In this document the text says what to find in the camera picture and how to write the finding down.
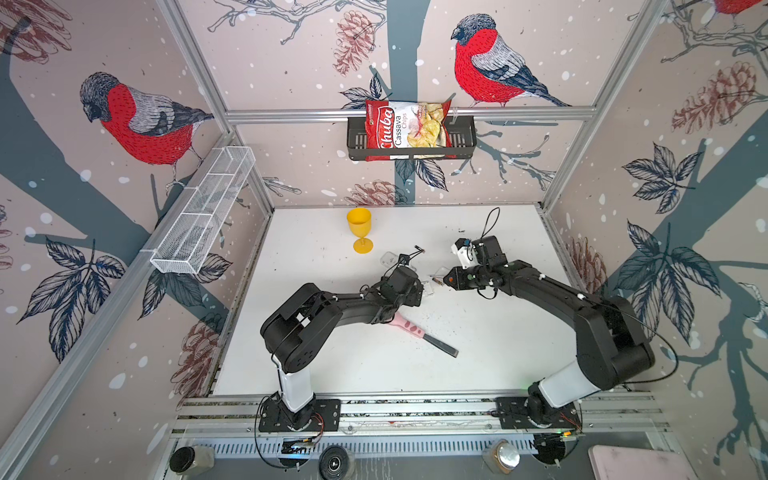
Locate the white AC remote with display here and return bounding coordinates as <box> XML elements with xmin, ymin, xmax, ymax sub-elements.
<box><xmin>380</xmin><ymin>252</ymin><xmax>410</xmax><ymax>270</ymax></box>

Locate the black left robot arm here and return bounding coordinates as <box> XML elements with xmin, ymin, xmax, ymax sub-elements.
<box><xmin>257</xmin><ymin>266</ymin><xmax>424</xmax><ymax>433</ymax></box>

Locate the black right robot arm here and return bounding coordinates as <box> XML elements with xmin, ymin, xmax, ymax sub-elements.
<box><xmin>443</xmin><ymin>236</ymin><xmax>655</xmax><ymax>428</ymax></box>

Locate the yellow plastic goblet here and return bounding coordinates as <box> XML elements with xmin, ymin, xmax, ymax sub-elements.
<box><xmin>346</xmin><ymin>207</ymin><xmax>374</xmax><ymax>254</ymax></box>

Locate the red cassava chips bag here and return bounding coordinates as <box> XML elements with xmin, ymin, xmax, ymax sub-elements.
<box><xmin>365</xmin><ymin>100</ymin><xmax>452</xmax><ymax>150</ymax></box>

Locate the silver metal can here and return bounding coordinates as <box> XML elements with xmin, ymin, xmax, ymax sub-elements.
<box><xmin>482</xmin><ymin>439</ymin><xmax>521</xmax><ymax>475</ymax></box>

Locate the black round speaker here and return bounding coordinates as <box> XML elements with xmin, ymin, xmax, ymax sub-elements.
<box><xmin>318</xmin><ymin>445</ymin><xmax>356</xmax><ymax>480</ymax></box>

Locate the pink pad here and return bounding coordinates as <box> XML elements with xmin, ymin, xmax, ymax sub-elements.
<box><xmin>589</xmin><ymin>445</ymin><xmax>697</xmax><ymax>480</ymax></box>

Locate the grey cylinder with black cap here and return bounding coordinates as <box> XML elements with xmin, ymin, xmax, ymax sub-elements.
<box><xmin>168</xmin><ymin>445</ymin><xmax>215</xmax><ymax>476</ymax></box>

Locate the black wall basket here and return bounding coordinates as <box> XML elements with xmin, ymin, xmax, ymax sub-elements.
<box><xmin>346</xmin><ymin>116</ymin><xmax>477</xmax><ymax>161</ymax></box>

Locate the aluminium mounting rail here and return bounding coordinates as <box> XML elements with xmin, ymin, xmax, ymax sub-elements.
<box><xmin>169</xmin><ymin>392</ymin><xmax>674</xmax><ymax>459</ymax></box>

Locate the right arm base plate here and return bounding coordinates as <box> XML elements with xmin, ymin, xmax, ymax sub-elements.
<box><xmin>491</xmin><ymin>396</ymin><xmax>582</xmax><ymax>430</ymax></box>

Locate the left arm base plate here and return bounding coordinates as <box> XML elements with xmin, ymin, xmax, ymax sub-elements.
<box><xmin>257</xmin><ymin>397</ymin><xmax>341</xmax><ymax>433</ymax></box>

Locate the white wire mesh shelf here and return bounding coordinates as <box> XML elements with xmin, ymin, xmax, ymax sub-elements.
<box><xmin>150</xmin><ymin>146</ymin><xmax>255</xmax><ymax>275</ymax></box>

